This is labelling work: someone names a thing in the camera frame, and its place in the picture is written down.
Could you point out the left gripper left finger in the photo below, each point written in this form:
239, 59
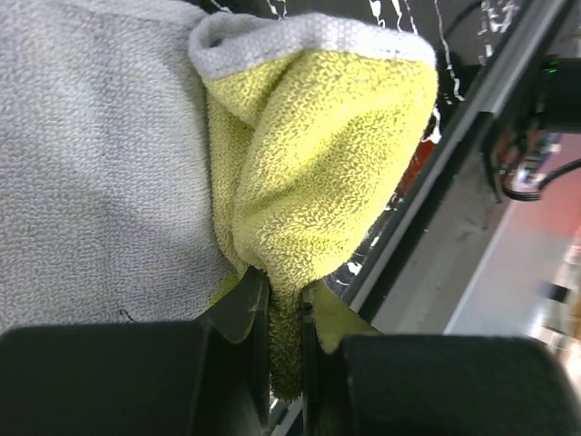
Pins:
232, 390

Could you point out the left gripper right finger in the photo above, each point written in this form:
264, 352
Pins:
325, 321

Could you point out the grey towel yellow frog print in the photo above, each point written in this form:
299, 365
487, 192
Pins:
152, 152

